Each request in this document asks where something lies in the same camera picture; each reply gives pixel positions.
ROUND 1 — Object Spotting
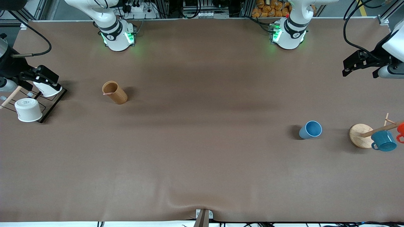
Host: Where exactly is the brown table mat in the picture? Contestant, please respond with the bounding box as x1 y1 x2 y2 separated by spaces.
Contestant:
0 17 404 223

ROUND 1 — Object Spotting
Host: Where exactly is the white cup with printed bottom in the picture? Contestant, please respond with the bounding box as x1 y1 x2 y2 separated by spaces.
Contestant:
15 98 43 122

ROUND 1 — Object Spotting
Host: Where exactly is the brown wooden cylinder holder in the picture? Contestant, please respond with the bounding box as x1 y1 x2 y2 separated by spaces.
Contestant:
102 81 128 105

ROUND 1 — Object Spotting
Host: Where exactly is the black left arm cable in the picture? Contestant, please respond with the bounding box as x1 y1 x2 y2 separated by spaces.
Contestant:
343 0 386 61

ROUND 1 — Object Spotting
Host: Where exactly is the white power strip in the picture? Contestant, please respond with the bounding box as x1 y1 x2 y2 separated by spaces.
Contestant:
122 3 159 20

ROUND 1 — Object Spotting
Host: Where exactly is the metal table edge clamp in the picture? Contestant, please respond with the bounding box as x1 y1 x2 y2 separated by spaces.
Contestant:
193 209 214 227

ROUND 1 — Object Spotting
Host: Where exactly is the plain white cup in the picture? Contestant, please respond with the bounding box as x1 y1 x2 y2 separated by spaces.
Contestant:
33 81 63 97

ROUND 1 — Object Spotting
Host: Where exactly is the wooden mug tree stand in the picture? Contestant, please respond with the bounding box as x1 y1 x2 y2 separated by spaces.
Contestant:
349 113 404 149

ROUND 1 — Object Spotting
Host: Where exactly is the teal enamel mug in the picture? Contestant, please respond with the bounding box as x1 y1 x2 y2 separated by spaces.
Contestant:
371 130 398 152

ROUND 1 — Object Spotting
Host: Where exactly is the bag of orange buns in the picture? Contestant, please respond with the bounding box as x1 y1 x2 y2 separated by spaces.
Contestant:
251 0 293 18

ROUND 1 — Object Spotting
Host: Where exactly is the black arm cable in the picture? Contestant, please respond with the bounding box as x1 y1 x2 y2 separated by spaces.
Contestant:
343 0 386 61
6 9 52 57

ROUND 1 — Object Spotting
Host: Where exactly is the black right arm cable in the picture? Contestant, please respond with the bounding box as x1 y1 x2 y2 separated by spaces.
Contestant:
6 9 52 57

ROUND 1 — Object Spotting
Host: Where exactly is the light blue plastic cup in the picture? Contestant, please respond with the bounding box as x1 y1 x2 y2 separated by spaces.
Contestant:
299 120 323 140

